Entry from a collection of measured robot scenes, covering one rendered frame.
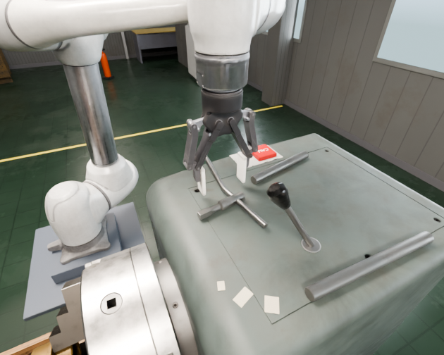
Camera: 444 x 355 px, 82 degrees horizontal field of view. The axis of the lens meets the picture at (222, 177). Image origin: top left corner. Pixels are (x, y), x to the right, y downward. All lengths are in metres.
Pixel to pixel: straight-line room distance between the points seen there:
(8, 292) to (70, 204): 1.41
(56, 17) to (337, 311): 0.72
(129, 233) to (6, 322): 1.17
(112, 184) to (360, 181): 0.87
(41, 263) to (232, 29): 1.15
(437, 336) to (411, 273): 1.61
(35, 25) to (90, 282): 0.52
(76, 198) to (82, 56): 0.46
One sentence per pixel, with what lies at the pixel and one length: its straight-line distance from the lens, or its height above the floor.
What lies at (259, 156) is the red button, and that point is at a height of 1.27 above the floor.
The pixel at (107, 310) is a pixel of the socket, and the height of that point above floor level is 1.23.
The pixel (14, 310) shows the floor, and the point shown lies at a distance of 2.25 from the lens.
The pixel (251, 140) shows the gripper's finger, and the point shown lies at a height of 1.38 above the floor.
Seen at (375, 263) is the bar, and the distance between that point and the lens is 0.52.
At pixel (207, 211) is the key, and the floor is 1.27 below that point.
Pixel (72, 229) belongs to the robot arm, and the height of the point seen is 0.95.
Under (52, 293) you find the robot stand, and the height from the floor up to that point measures 0.75.
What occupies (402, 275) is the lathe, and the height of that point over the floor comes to 1.25.
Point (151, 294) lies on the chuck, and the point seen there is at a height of 1.23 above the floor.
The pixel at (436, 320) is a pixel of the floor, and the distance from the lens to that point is 2.23.
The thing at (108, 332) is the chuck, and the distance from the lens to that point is 0.49.
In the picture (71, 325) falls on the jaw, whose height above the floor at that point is 1.14.
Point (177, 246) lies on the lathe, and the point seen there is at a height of 1.24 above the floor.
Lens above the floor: 1.65
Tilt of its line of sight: 37 degrees down
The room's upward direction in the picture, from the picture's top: straight up
